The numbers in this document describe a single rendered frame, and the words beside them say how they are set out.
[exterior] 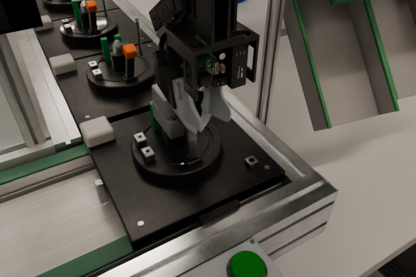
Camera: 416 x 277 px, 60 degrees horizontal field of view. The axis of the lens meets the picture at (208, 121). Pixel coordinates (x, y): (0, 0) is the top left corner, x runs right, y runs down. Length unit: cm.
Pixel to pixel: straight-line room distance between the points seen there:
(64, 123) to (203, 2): 43
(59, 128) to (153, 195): 24
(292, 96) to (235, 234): 50
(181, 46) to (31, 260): 36
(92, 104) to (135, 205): 26
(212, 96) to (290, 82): 54
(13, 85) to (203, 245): 36
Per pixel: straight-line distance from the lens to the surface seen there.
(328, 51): 64
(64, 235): 57
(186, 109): 41
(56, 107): 74
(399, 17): 78
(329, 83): 62
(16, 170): 64
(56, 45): 94
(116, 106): 68
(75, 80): 78
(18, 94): 61
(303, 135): 79
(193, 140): 48
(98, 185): 54
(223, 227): 48
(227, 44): 33
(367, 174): 74
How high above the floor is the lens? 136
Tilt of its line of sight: 39 degrees down
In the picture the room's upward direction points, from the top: straight up
